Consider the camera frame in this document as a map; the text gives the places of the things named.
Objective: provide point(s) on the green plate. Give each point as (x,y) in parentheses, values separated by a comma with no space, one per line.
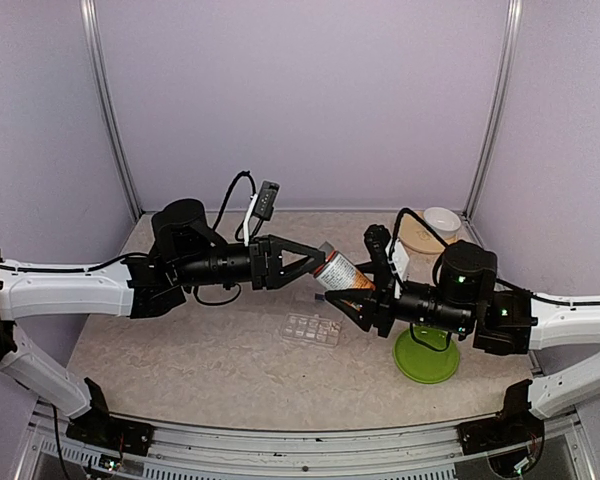
(426,356)

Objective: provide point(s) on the white bowl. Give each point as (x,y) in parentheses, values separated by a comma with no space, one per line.
(445,222)

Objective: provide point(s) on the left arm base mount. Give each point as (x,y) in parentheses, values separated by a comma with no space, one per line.
(98,427)

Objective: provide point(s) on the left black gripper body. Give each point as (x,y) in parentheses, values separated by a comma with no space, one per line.
(258,262)

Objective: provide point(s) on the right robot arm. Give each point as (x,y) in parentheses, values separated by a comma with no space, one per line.
(466,298)

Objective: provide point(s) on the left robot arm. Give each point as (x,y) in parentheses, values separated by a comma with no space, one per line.
(186,254)

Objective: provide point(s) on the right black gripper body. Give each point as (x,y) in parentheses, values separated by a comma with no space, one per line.
(385,294)

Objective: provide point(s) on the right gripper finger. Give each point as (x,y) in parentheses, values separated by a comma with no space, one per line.
(359,305)
(372,271)

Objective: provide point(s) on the aluminium frame post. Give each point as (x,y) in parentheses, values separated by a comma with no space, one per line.
(88,10)
(499,97)

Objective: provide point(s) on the left aluminium frame post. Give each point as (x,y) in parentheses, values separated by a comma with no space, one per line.
(88,10)

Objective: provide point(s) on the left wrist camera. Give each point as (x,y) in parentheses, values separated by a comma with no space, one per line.
(261,207)

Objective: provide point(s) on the front aluminium rail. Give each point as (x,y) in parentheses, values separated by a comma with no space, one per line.
(183,451)

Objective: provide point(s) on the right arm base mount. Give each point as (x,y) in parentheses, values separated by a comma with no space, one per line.
(513,424)

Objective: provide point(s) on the right aluminium frame post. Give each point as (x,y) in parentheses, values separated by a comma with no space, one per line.
(499,97)

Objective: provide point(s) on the orange pill bottle grey cap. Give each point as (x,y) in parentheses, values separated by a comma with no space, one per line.
(338,272)

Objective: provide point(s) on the clear plastic pill organizer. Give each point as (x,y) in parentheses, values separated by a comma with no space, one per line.
(311,305)

